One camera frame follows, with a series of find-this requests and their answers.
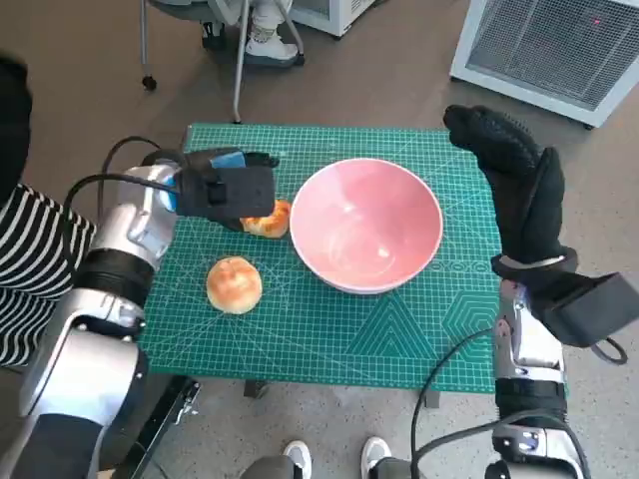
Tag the black knitted gloved right hand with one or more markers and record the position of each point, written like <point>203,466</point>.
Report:
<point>529,199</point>

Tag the bare black left hand blue tape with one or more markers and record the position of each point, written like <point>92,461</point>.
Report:
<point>229,159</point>

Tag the braided toy bread loaf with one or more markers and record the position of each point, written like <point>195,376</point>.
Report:
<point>269,227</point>

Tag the round toy bread bun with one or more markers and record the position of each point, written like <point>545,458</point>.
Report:
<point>234,284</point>

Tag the pink bowl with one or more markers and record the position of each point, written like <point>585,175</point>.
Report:
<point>364,224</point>

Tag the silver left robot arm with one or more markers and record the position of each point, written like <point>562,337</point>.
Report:
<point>100,359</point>

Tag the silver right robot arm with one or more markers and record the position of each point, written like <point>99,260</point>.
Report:
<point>529,344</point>

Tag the silver metal pole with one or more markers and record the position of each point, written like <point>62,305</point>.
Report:
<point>240,70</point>

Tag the person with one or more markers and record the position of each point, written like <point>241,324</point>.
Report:
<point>269,47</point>
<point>30,259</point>

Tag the white appliance with mesh grille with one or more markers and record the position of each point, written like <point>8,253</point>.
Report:
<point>549,50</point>

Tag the grey office chair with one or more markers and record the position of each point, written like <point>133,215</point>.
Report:
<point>185,9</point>

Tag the white freezer cabinet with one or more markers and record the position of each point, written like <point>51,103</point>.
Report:
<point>344,17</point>

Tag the green cutting mat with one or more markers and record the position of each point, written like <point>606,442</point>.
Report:
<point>319,329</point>

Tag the black case with metal latch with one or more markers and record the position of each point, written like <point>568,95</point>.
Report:
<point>170,414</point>

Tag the robot right leg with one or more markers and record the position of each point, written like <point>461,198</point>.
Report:
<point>377,456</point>

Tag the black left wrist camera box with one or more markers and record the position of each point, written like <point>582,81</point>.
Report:
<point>239,192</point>

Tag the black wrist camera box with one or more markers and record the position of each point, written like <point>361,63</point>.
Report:
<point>239,192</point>
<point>594,309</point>

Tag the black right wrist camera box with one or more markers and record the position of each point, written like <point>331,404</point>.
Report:
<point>594,309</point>

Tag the grey table bracket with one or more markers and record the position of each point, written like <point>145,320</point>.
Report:
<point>254,389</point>
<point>432,399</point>

